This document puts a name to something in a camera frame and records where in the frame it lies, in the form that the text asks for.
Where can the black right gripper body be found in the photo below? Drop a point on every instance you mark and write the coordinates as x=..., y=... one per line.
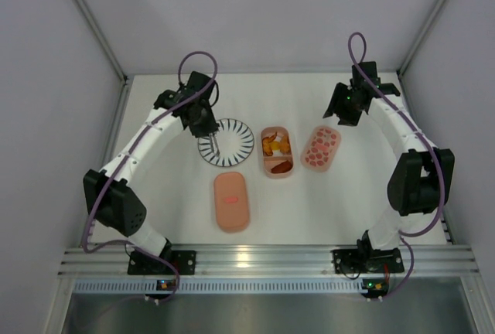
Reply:
x=344, y=114

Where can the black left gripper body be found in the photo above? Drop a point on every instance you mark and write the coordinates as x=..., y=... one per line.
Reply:
x=206, y=129

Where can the metal serving tongs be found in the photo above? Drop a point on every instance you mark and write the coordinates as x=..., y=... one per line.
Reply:
x=214, y=145

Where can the light pink lid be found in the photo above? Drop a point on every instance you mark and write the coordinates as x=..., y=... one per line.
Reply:
x=320, y=149

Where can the orange fried shrimp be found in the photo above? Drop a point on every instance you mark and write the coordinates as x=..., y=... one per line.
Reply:
x=266, y=144

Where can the pink divided lunch box tray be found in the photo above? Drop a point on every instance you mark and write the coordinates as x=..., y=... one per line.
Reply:
x=269, y=162

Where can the fried egg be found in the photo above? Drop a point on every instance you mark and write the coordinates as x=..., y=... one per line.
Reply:
x=275, y=147

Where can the brown meat slice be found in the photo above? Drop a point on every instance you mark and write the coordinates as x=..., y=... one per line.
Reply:
x=282, y=167

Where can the pink lunch box lid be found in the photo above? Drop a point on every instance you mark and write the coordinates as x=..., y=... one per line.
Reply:
x=231, y=203

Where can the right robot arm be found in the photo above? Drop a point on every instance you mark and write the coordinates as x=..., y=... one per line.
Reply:
x=418, y=187

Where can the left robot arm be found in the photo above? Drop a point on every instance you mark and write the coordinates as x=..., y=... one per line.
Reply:
x=110, y=198

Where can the blue striped white plate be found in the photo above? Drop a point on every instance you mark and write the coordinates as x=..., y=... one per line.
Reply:
x=235, y=140

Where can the left aluminium frame post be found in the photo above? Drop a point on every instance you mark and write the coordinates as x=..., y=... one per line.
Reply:
x=93, y=25

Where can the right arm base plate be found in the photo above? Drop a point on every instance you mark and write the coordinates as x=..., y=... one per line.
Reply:
x=348, y=261

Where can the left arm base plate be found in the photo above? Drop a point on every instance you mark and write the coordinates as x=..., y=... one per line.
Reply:
x=184, y=261

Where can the aluminium mounting rail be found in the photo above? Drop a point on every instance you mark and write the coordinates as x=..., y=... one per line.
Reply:
x=281, y=261

